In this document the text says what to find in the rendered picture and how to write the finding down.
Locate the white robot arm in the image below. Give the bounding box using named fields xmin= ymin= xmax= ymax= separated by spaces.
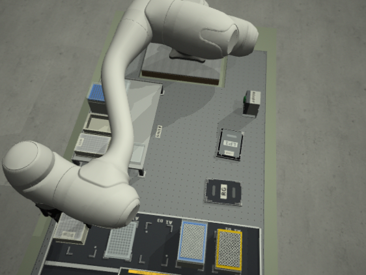
xmin=2 ymin=0 xmax=259 ymax=229

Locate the yellow tip rack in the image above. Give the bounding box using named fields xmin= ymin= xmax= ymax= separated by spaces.
xmin=214 ymin=229 xmax=242 ymax=275

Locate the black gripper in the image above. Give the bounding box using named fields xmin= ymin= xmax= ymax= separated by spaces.
xmin=35 ymin=205 xmax=92 ymax=229

